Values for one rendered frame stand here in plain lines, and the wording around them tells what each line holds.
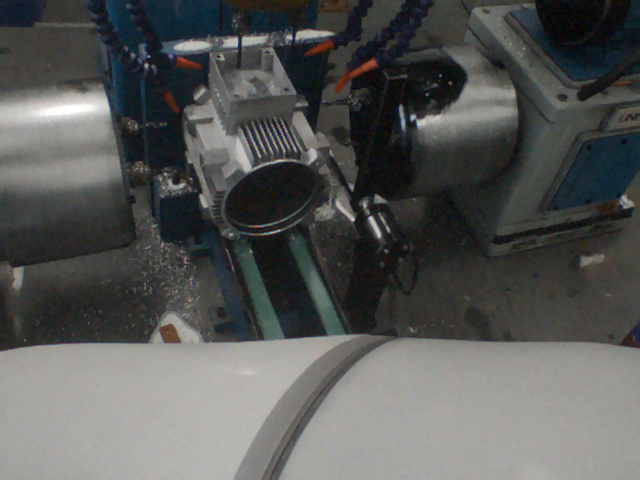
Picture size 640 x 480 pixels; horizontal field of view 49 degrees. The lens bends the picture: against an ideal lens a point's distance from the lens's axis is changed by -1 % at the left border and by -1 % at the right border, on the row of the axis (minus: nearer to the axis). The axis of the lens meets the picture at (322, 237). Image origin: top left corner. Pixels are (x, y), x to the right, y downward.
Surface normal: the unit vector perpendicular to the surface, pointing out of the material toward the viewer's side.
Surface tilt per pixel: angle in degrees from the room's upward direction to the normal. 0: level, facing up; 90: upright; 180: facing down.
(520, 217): 89
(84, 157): 39
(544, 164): 89
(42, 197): 62
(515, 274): 0
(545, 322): 0
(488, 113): 47
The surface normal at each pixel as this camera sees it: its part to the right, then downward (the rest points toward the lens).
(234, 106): 0.34, 0.73
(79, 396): -0.44, -0.77
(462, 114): 0.35, 0.09
